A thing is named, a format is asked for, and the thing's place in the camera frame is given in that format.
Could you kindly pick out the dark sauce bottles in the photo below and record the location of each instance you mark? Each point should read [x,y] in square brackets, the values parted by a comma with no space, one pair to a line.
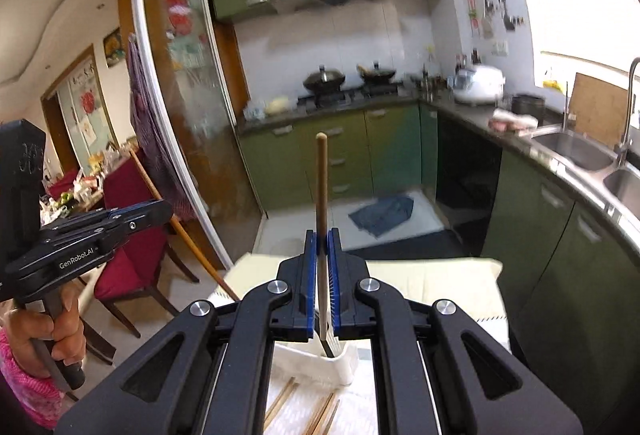
[465,61]

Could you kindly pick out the blue floor cloth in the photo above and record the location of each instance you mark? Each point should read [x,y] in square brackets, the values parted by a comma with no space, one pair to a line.
[382,215]

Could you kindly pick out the black built-in appliance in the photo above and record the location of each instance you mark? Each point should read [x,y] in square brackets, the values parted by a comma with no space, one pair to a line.
[467,185]

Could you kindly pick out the white rice cooker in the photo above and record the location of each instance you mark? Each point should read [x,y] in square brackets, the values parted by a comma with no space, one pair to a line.
[479,85]

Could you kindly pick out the wooden cutting board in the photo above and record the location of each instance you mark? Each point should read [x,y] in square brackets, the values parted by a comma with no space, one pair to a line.
[597,110]

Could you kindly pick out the black gas stove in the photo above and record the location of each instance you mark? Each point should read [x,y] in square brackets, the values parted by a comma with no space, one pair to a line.
[350,95]

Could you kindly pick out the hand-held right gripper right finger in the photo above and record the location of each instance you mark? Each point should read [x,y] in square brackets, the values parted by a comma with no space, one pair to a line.
[334,287]

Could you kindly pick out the long brown chopstick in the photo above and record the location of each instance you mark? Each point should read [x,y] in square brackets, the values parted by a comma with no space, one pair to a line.
[322,195]

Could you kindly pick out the pale yellow food bag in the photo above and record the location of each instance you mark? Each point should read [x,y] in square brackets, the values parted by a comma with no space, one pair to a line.
[278,104]

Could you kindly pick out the steel kitchen faucet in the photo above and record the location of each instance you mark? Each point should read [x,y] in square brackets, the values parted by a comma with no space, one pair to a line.
[627,115]

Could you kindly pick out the red upholstered chair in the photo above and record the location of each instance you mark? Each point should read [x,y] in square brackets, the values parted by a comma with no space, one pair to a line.
[132,225]

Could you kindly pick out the framed wall picture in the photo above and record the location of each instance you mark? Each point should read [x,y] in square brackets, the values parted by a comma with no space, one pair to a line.
[113,47]

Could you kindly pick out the white wall socket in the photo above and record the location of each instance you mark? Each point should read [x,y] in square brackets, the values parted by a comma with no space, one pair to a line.
[499,48]

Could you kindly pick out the plate of raw meat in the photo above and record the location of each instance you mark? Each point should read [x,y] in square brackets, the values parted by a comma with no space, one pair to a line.
[512,122]

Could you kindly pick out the sliding glass door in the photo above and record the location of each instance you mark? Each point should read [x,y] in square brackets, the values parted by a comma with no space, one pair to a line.
[200,115]

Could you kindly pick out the green lower cabinets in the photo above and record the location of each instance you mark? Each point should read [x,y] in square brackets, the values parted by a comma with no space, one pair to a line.
[295,165]

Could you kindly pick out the black wok with lid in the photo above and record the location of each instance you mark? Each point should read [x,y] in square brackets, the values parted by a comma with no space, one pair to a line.
[324,80]

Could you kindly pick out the person's left forearm pink sleeve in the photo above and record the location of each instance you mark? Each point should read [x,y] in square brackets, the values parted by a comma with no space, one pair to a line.
[25,395]

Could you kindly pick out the checkered hanging cloth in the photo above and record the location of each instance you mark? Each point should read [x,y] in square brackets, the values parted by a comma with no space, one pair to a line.
[150,140]

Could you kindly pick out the steel double sink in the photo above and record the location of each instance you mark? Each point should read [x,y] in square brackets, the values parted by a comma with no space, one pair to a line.
[575,147]

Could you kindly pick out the white table mat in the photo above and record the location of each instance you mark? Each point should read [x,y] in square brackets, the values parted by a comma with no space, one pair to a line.
[350,410]

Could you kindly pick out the black wok with food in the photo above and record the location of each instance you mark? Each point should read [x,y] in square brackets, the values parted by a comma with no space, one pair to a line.
[376,74]

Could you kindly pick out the hanging wall utensils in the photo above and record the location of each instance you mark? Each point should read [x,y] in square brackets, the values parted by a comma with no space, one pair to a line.
[500,12]

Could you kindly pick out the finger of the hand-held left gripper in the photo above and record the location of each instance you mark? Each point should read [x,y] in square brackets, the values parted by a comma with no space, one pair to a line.
[147,215]

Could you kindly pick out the wooden chopstick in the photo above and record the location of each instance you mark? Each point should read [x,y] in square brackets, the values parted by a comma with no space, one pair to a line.
[277,407]
[320,412]
[289,397]
[331,417]

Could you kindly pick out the black pot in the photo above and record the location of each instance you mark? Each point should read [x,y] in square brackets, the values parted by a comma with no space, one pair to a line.
[527,105]

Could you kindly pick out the cluttered dining table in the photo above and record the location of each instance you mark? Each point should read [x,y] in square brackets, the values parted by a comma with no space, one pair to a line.
[80,187]

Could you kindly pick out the person's left hand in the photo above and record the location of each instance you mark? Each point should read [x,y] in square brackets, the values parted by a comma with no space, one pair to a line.
[30,325]

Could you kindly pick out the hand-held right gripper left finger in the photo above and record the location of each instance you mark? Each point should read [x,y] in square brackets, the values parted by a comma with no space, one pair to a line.
[312,287]

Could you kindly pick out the white plastic utensil holder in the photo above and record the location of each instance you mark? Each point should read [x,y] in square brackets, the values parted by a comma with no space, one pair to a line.
[305,362]

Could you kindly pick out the green sink cabinet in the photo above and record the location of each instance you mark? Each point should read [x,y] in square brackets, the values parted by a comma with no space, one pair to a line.
[560,275]

